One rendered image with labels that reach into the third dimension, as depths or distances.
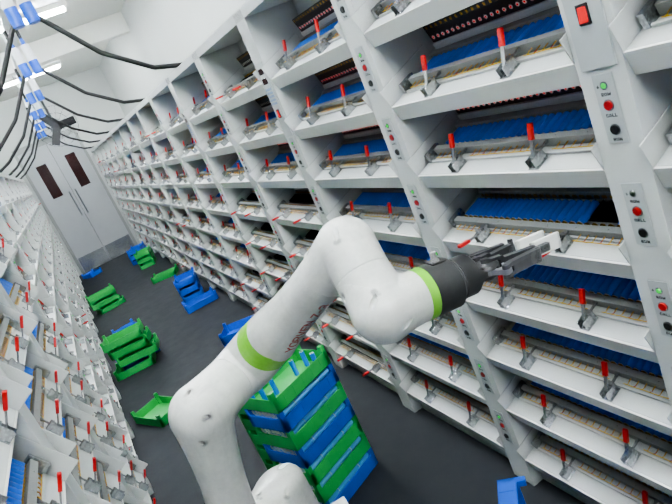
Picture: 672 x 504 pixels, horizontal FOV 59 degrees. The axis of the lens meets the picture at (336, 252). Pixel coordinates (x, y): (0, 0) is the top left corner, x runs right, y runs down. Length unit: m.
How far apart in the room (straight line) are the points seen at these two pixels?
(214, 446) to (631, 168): 0.92
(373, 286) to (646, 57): 0.54
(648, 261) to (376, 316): 0.54
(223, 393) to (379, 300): 0.42
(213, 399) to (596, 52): 0.91
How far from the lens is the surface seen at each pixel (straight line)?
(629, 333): 1.41
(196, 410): 1.19
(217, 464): 1.27
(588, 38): 1.10
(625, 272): 1.28
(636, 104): 1.09
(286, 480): 1.54
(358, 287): 0.95
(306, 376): 2.16
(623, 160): 1.15
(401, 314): 0.93
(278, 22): 2.28
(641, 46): 1.06
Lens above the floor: 1.45
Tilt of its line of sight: 16 degrees down
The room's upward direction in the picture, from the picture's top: 24 degrees counter-clockwise
